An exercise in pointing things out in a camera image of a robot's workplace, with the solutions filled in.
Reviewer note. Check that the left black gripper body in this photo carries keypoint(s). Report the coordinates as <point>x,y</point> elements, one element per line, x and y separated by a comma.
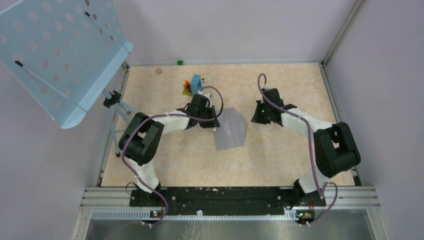
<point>208,112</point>

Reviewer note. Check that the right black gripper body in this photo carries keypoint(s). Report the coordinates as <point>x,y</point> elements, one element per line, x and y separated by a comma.
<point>262,115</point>

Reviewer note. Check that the colourful toy block assembly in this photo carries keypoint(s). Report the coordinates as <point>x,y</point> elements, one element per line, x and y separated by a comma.
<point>195,84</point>

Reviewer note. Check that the grey envelope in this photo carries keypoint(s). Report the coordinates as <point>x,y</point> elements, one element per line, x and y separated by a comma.
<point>232,131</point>

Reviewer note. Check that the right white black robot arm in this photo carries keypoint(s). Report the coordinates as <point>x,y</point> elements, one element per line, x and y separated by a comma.
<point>332,147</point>

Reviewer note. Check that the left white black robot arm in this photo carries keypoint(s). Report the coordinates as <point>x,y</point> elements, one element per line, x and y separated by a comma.
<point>140,141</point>

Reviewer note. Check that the small tan wooden piece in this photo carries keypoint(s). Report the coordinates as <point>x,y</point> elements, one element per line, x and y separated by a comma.
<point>159,71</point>

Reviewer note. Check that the light blue perforated music stand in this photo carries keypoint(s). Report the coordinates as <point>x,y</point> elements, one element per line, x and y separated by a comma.
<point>64,54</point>

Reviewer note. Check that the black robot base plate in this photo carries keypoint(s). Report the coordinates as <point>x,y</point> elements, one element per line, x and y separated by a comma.
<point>226,201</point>

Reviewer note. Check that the white slotted cable duct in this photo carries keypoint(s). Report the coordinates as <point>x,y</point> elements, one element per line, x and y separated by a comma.
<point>147,215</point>

